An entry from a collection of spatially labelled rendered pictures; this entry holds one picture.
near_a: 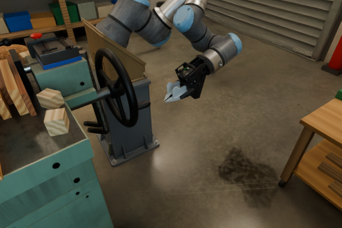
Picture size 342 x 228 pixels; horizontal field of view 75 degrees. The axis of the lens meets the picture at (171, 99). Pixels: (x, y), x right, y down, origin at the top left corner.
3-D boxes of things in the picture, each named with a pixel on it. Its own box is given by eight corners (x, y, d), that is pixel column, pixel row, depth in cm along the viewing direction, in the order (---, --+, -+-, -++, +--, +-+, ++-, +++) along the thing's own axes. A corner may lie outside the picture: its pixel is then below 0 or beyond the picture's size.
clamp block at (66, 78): (94, 87, 68) (87, 60, 62) (46, 104, 61) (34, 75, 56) (77, 68, 77) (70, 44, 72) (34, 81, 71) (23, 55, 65)
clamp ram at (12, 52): (56, 83, 63) (46, 54, 58) (27, 92, 59) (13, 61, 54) (48, 70, 69) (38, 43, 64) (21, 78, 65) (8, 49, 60)
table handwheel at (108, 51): (99, 30, 77) (107, 92, 97) (35, 44, 67) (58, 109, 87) (144, 78, 61) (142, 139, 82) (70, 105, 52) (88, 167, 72)
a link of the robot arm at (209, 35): (195, 22, 97) (215, 26, 88) (208, 36, 105) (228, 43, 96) (183, 40, 98) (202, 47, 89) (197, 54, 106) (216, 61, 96)
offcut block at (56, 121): (52, 124, 50) (46, 110, 48) (69, 121, 51) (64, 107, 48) (50, 136, 47) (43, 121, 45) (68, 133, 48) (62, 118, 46)
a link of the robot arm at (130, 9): (104, 11, 121) (122, -17, 119) (129, 29, 132) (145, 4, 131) (114, 16, 110) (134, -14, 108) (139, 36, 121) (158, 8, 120)
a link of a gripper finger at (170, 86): (155, 89, 81) (175, 74, 83) (161, 99, 85) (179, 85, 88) (161, 93, 79) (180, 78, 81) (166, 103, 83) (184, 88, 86)
